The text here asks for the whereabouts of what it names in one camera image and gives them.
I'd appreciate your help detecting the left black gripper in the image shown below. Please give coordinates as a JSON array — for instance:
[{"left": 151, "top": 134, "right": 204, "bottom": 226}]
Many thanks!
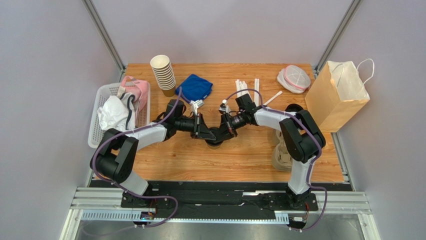
[{"left": 175, "top": 113, "right": 216, "bottom": 141}]

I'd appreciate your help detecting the black cup lid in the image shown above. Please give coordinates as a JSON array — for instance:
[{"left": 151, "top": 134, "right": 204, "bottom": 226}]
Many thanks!
[{"left": 205, "top": 127, "right": 223, "bottom": 143}]

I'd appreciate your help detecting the single brown paper cup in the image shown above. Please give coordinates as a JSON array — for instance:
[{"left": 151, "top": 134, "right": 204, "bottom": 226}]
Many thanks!
[{"left": 206, "top": 141, "right": 222, "bottom": 150}]

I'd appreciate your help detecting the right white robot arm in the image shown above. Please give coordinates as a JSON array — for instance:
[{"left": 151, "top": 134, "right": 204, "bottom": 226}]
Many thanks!
[{"left": 214, "top": 94, "right": 326, "bottom": 209}]

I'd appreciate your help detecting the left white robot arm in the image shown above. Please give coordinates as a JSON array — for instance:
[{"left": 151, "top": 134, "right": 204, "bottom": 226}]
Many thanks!
[{"left": 90, "top": 99, "right": 216, "bottom": 199}]

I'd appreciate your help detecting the blue folded cloth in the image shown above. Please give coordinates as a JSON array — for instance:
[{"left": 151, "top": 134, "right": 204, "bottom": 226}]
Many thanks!
[{"left": 175, "top": 74, "right": 213, "bottom": 104}]

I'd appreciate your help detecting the stack of black lids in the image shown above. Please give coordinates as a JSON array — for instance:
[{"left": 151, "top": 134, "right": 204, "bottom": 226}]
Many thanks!
[{"left": 285, "top": 103, "right": 304, "bottom": 112}]

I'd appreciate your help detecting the pink cloth item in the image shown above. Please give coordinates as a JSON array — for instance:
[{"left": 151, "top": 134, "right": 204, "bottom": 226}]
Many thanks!
[{"left": 117, "top": 75, "right": 150, "bottom": 111}]

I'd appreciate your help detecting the stack of paper cups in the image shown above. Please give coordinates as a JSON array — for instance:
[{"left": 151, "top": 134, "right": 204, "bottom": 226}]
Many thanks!
[{"left": 150, "top": 55, "right": 176, "bottom": 98}]

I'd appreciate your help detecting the white pink mesh pouch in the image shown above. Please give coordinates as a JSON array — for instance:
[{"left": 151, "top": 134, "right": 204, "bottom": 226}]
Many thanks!
[{"left": 276, "top": 65, "right": 312, "bottom": 94}]

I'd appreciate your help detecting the white crumpled garment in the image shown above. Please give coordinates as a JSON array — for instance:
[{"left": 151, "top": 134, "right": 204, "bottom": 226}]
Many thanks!
[{"left": 97, "top": 93, "right": 136, "bottom": 132}]

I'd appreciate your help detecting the white plastic basket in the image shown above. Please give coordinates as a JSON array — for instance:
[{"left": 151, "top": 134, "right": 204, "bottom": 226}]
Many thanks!
[{"left": 87, "top": 83, "right": 151, "bottom": 149}]

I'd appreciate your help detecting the brown paper bag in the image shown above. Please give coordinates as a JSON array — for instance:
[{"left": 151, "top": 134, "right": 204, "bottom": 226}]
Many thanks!
[{"left": 305, "top": 58, "right": 375, "bottom": 133}]

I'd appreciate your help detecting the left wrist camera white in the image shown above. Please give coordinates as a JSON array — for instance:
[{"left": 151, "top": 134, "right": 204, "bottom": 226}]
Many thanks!
[{"left": 189, "top": 99, "right": 205, "bottom": 115}]

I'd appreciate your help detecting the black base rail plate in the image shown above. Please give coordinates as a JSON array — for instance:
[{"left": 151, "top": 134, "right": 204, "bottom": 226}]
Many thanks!
[{"left": 89, "top": 179, "right": 354, "bottom": 221}]

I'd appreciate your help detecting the left aluminium frame post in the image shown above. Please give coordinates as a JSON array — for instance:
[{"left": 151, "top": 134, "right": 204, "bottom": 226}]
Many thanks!
[{"left": 82, "top": 0, "right": 126, "bottom": 74}]

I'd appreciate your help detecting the aluminium frame post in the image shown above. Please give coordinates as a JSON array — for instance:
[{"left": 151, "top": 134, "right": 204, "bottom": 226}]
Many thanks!
[
  {"left": 315, "top": 0, "right": 363, "bottom": 72},
  {"left": 82, "top": 0, "right": 126, "bottom": 74}
]

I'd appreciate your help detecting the right aluminium frame post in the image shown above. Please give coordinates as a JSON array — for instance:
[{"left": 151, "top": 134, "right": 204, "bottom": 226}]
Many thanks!
[{"left": 315, "top": 0, "right": 363, "bottom": 72}]

